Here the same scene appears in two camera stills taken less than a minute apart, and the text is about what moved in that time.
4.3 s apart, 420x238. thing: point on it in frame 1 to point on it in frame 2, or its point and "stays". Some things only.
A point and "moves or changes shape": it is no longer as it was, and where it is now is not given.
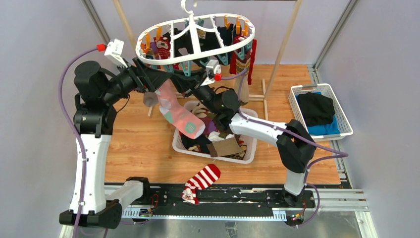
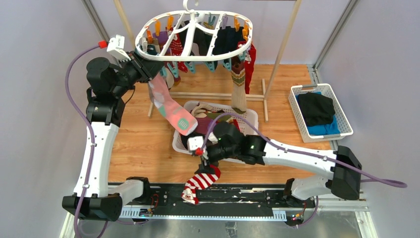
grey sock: (150, 98) moves or changes shape
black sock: (209, 41) to (226, 38)
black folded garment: (316, 109) stays
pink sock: (176, 115) moves or changes shape
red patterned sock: (163, 50) to (176, 49)
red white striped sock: (203, 179) stays
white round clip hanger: (196, 36) moves or changes shape
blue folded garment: (330, 128) stays
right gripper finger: (183, 84) to (205, 168)
